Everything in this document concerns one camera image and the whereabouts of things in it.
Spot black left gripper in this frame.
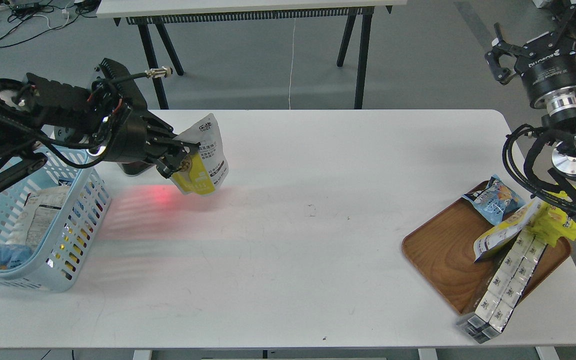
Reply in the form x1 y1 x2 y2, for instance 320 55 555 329
87 58 201 179

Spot yellow white snack pouch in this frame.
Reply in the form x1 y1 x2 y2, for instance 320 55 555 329
170 112 229 196
473 198 545 262

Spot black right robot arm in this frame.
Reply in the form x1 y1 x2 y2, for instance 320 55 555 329
484 0 576 222

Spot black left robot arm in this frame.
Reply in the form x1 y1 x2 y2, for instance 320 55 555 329
0 58 201 193

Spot white snack bag in basket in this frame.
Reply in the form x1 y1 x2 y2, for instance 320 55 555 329
5 185 71 251

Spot light blue plastic basket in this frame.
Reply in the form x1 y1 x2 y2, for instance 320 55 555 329
0 146 111 292

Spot blue snack bag in basket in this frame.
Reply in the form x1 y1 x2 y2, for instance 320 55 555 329
0 243 34 271

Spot white boxed snack pack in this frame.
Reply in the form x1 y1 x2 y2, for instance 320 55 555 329
456 228 547 344

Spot yellow snack pack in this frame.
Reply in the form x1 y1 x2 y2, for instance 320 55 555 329
526 199 576 248

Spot black barcode scanner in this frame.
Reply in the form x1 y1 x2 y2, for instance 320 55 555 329
117 161 156 177

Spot white background table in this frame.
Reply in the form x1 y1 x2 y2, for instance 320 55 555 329
95 0 405 110

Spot brown wooden tray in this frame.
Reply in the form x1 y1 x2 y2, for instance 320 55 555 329
402 180 572 315

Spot white hanging cable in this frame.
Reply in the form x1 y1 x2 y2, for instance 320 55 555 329
288 19 297 110

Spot black floor cables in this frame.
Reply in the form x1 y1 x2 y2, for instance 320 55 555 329
0 0 101 51

